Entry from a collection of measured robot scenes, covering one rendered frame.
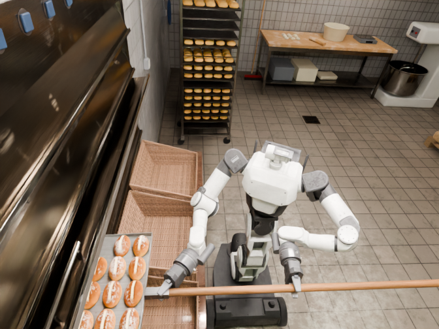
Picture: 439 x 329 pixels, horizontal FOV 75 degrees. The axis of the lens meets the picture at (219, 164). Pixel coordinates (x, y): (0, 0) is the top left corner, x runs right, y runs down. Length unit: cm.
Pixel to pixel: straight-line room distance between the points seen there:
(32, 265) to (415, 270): 301
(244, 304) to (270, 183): 118
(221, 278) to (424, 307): 169
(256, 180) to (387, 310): 187
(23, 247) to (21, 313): 17
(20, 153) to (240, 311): 180
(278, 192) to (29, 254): 99
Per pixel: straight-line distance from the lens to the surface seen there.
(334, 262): 296
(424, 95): 636
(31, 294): 100
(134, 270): 123
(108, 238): 140
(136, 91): 202
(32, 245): 102
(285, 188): 137
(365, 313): 282
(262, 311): 232
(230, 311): 226
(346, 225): 132
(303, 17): 597
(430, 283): 156
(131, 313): 115
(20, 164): 91
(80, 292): 100
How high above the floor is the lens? 228
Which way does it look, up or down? 40 degrees down
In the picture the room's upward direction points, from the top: 5 degrees clockwise
